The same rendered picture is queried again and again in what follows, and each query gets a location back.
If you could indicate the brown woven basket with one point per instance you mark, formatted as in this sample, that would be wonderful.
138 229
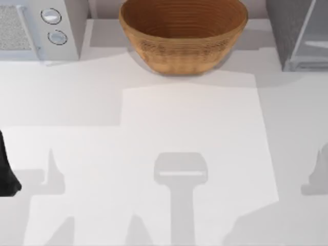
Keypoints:
183 48

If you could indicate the round microwave knob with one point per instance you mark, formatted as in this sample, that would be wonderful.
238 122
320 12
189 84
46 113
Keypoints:
57 37
50 16

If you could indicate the pale microwave oven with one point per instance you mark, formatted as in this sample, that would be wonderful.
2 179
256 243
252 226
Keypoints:
38 28

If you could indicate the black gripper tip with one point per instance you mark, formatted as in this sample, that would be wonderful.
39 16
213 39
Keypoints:
5 176

